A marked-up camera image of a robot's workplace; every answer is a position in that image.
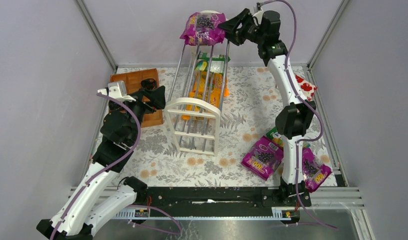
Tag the brown wooden compartment tray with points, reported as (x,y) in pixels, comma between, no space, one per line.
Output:
(132,81)

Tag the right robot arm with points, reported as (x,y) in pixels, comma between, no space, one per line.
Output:
(296,116)

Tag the yellow green candy bag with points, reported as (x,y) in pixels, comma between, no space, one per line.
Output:
(275,137)

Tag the green Fox's candy bag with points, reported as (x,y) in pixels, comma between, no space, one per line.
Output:
(216,62)

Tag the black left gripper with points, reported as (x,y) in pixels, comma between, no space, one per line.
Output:
(145,102)

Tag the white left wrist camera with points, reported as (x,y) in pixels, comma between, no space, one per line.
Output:
(117,90)

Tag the red white heart bag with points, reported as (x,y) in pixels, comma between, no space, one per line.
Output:
(306,87)

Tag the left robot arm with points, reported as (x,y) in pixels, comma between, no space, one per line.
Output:
(82,216)

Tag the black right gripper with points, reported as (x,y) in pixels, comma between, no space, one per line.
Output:
(245,28)

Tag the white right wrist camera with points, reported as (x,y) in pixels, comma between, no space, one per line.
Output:
(258,11)

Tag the purple grape candy bag front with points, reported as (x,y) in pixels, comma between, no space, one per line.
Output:
(264,158)

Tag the floral table mat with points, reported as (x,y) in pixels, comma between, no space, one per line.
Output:
(248,113)

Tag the purple grape candy bag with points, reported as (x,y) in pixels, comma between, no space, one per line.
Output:
(202,29)
(264,158)
(314,174)

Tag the cream and metal shelf rack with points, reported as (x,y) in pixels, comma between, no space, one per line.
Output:
(196,94)

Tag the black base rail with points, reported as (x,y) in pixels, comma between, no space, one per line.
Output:
(215,201)

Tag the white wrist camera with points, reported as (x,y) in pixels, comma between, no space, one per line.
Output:
(117,90)
(258,11)

